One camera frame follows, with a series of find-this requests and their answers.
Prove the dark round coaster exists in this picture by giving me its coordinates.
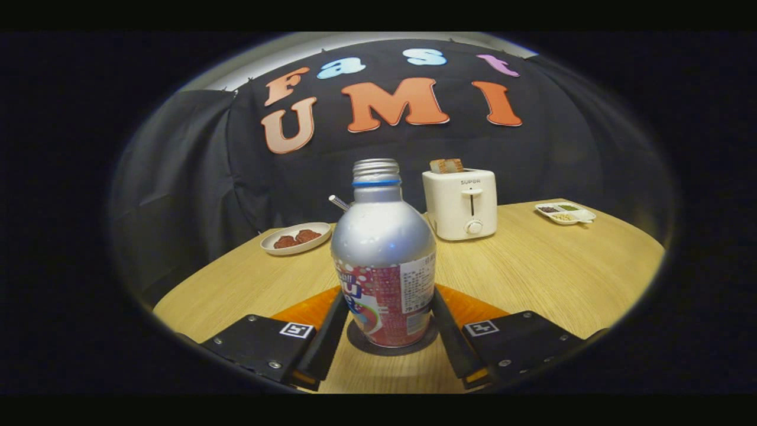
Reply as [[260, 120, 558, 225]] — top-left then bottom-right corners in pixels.
[[346, 316, 440, 357]]

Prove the white toaster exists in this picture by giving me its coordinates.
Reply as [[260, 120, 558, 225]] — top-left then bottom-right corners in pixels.
[[422, 168, 499, 242]]

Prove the black backdrop cloth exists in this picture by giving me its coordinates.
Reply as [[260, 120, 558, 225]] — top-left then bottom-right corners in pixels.
[[109, 38, 676, 309]]

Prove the white round plate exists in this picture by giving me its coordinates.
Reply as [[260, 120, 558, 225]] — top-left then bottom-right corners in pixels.
[[260, 222, 333, 257]]

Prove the white divided dish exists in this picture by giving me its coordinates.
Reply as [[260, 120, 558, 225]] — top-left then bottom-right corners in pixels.
[[534, 202, 597, 227]]

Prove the silver juice bottle pink label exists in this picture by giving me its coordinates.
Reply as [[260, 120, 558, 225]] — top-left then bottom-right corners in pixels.
[[329, 158, 438, 348]]

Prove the wooden table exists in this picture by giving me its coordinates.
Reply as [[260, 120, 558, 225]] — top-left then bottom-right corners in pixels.
[[152, 198, 667, 394]]

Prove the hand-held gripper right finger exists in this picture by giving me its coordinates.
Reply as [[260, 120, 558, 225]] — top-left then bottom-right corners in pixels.
[[431, 286, 610, 392]]

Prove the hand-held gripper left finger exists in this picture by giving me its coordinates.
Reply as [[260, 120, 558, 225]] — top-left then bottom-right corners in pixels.
[[200, 288, 350, 392]]

